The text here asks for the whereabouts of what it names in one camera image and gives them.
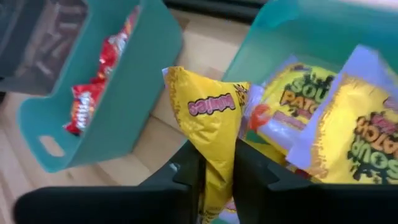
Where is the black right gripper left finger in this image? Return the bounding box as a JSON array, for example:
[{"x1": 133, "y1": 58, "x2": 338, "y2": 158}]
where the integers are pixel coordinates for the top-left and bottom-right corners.
[{"x1": 14, "y1": 141, "x2": 206, "y2": 224}]

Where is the red Skittles candy pack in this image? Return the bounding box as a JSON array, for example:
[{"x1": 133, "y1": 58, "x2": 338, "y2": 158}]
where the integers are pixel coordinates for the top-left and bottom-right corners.
[
  {"x1": 93, "y1": 6, "x2": 141, "y2": 82},
  {"x1": 63, "y1": 82, "x2": 106, "y2": 135}
]

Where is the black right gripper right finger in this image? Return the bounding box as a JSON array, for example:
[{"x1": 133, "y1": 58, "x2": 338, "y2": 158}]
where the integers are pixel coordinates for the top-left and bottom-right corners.
[{"x1": 233, "y1": 139, "x2": 398, "y2": 224}]

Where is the black aluminium table frame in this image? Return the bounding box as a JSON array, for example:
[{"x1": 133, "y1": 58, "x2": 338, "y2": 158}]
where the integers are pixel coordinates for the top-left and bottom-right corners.
[{"x1": 163, "y1": 0, "x2": 268, "y2": 24}]

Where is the dark teal plastic bin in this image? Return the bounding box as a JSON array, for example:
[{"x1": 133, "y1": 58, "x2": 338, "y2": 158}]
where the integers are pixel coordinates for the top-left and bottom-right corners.
[{"x1": 17, "y1": 0, "x2": 183, "y2": 174}]

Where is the Smarties candy roll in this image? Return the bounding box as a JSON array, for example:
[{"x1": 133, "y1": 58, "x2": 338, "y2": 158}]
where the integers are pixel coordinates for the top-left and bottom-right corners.
[
  {"x1": 34, "y1": 60, "x2": 55, "y2": 77},
  {"x1": 51, "y1": 20, "x2": 78, "y2": 34},
  {"x1": 40, "y1": 37, "x2": 68, "y2": 54}
]

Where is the grey translucent plastic bin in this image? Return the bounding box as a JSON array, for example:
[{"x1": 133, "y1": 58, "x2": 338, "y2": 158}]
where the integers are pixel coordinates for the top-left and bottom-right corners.
[{"x1": 0, "y1": 0, "x2": 90, "y2": 96}]

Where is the light teal plastic bin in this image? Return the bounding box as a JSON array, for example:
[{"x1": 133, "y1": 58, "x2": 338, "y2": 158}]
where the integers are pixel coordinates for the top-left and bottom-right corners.
[{"x1": 222, "y1": 0, "x2": 398, "y2": 150}]

